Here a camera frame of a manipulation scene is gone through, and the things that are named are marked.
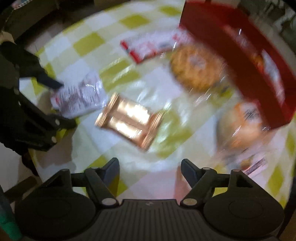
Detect white Kaprons wafer packet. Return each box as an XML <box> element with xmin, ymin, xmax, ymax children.
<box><xmin>50</xmin><ymin>70</ymin><xmax>108</xmax><ymax>118</ymax></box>

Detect packaged round bun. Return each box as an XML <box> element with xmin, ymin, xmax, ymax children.
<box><xmin>217</xmin><ymin>101</ymin><xmax>270</xmax><ymax>178</ymax></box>

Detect gold foil snack packet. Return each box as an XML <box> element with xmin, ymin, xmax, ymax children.
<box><xmin>95</xmin><ymin>92</ymin><xmax>164</xmax><ymax>151</ymax></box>

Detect packaged waffle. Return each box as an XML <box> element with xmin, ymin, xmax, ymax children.
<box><xmin>170</xmin><ymin>42</ymin><xmax>227</xmax><ymax>92</ymax></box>

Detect red white snack packet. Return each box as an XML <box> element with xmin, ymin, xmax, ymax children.
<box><xmin>120</xmin><ymin>27</ymin><xmax>194</xmax><ymax>64</ymax></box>

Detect red cardboard box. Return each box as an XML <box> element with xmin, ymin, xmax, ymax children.
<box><xmin>180</xmin><ymin>1</ymin><xmax>295</xmax><ymax>128</ymax></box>

